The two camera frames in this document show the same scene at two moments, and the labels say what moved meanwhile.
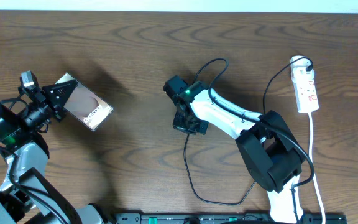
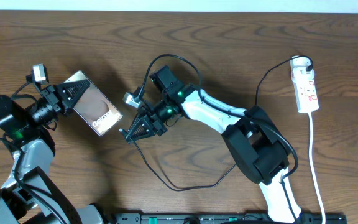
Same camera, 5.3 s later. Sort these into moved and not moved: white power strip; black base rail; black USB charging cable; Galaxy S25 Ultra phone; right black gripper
Moved: right black gripper; black USB charging cable; Galaxy S25 Ultra phone
Not moved: black base rail; white power strip
